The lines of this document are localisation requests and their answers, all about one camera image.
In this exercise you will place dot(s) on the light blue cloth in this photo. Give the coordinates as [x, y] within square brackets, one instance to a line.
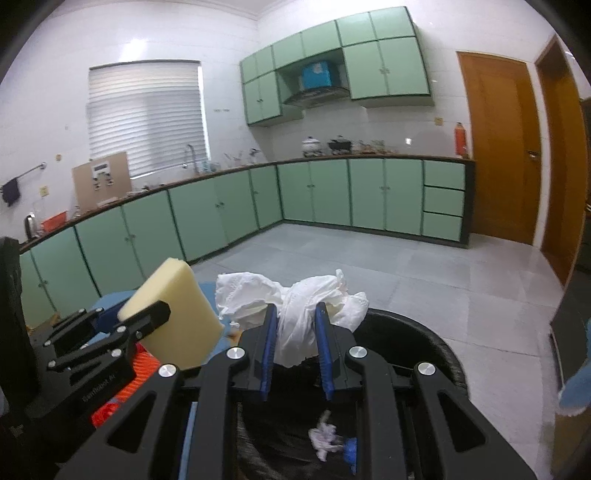
[577, 383]

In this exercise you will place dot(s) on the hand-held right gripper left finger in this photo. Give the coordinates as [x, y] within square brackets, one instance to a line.
[265, 355]

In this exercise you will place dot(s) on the green cabinets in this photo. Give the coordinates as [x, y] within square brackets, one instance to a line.
[323, 194]
[383, 69]

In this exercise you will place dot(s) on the electric kettle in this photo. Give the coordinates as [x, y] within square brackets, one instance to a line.
[30, 227]

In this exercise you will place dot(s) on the green lower cabinets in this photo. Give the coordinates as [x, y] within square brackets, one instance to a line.
[323, 194]

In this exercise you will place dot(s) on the cardboard board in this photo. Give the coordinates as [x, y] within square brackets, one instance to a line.
[101, 180]

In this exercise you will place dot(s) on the green upper cabinets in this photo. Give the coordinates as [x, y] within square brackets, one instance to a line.
[383, 69]

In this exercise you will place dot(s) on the blue box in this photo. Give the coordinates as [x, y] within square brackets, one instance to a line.
[316, 74]

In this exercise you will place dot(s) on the metal towel rail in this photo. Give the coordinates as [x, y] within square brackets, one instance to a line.
[32, 170]

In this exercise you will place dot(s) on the blue plastic piece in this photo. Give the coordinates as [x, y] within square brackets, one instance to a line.
[349, 451]

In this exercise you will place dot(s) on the small crumpled white tissue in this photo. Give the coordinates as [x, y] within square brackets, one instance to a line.
[323, 436]

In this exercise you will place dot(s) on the black wok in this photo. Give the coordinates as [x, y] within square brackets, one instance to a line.
[340, 145]

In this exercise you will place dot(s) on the range hood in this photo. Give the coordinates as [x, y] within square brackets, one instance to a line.
[314, 98]

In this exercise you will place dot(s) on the white pot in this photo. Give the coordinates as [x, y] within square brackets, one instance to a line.
[311, 145]

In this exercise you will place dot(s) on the black bag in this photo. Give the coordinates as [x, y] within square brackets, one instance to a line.
[401, 337]

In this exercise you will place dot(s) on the yellow sponge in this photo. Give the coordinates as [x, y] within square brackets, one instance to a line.
[180, 314]

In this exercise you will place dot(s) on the red thermos bottle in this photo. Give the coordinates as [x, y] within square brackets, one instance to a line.
[460, 141]

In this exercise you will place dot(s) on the orange woven coaster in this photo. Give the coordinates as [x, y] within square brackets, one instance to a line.
[136, 374]

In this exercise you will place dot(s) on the dark hanging towel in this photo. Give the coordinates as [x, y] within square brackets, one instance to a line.
[11, 193]

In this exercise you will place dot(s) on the white window blind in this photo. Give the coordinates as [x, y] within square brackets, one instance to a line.
[147, 115]

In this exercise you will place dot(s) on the red basin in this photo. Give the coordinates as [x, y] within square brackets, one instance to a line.
[54, 221]

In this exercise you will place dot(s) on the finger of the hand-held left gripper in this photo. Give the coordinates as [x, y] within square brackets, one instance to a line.
[147, 314]
[76, 325]

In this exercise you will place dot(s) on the metal faucet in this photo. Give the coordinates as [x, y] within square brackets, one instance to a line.
[190, 157]

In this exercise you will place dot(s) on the wooden door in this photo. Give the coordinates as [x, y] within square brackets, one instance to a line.
[561, 161]
[498, 147]

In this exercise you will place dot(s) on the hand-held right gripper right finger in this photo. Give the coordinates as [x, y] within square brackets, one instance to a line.
[325, 355]

